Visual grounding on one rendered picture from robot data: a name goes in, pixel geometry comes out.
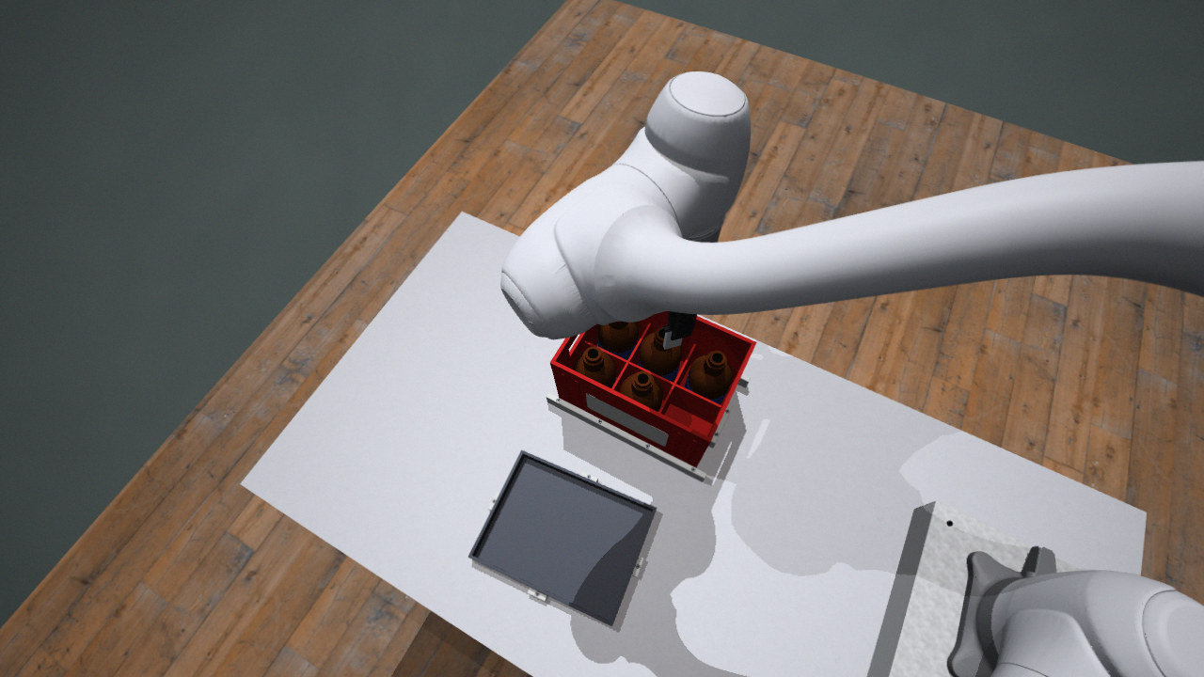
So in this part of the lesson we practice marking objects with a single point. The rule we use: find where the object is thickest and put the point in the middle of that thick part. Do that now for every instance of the brown glass bottle with blue label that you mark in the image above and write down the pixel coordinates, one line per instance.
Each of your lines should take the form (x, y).
(653, 357)

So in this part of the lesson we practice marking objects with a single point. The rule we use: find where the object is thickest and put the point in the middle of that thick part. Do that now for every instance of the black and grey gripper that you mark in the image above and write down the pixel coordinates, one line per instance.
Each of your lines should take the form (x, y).
(680, 325)

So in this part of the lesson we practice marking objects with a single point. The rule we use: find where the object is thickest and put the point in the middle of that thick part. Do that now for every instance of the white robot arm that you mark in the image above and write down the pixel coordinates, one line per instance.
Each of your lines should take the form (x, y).
(606, 252)

